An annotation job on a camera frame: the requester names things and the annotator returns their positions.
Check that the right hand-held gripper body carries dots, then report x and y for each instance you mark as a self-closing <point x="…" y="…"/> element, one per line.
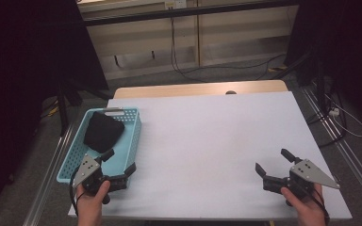
<point x="308" y="174"/>

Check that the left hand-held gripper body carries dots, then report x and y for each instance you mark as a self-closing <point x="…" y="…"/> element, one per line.
<point x="86" y="169"/>

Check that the light blue plastic basket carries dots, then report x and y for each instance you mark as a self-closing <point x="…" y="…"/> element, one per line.
<point x="124" y="147"/>

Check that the black shorts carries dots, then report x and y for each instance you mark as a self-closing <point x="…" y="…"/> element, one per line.
<point x="103" y="132"/>

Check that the person's right hand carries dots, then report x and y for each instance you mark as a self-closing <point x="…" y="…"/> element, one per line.
<point x="308" y="208"/>

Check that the person's left hand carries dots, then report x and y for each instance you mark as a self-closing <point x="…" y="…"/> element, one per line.
<point x="89" y="205"/>

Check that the white table cover sheet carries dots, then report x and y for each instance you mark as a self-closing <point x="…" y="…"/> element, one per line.
<point x="295" y="106"/>

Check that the black tripod stand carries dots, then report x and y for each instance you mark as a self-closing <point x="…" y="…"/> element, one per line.
<point x="63" y="119"/>
<point x="320" y="88"/>

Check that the white power plug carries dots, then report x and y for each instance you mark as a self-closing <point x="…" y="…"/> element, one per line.
<point x="334" y="112"/>

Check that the wooden table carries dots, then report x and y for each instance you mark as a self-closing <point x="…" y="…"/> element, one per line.
<point x="169" y="90"/>

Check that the black curtain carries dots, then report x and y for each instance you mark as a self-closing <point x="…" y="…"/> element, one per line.
<point x="358" y="47"/>
<point x="12" y="62"/>

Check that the beige cabinet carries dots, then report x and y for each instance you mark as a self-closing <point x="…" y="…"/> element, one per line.
<point x="232" y="31"/>

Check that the black horizontal bar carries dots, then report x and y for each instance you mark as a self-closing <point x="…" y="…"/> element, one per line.
<point x="185" y="12"/>

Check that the aluminium floor rail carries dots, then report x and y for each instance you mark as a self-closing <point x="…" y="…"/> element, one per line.
<point x="352" y="157"/>
<point x="48" y="182"/>

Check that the white wall socket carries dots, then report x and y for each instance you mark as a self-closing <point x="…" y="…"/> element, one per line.
<point x="179" y="3"/>

